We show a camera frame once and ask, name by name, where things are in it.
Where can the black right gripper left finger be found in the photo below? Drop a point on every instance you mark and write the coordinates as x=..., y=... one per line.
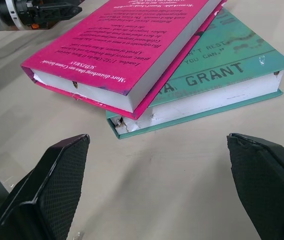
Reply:
x=44, y=190

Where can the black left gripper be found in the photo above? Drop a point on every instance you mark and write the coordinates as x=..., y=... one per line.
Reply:
x=32, y=12

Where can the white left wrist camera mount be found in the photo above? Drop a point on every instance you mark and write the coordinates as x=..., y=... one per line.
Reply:
x=19, y=23

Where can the pink hardcover book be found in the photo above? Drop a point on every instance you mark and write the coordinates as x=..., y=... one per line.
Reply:
x=121, y=47

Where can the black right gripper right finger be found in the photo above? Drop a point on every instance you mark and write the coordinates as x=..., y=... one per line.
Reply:
x=264, y=185

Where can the teal hardcover book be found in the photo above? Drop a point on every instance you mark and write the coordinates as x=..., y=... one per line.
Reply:
x=222, y=72

